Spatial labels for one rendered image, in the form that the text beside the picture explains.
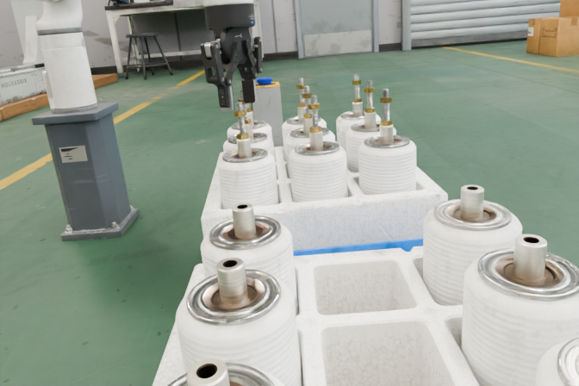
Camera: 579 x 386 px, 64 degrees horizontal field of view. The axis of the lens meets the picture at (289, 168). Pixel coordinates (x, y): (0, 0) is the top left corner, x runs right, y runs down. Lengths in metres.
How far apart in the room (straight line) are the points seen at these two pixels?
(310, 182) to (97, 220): 0.61
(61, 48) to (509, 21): 5.79
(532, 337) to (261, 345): 0.20
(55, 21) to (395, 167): 0.78
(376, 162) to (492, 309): 0.42
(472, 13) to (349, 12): 1.47
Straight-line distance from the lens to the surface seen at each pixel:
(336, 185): 0.76
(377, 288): 0.60
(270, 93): 1.13
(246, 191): 0.75
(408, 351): 0.50
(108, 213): 1.20
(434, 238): 0.50
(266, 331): 0.36
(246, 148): 0.76
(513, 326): 0.40
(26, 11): 4.63
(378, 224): 0.76
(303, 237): 0.75
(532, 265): 0.41
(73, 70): 1.16
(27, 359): 0.87
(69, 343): 0.86
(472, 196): 0.50
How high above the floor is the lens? 0.46
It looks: 18 degrees down
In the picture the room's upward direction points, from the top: 5 degrees counter-clockwise
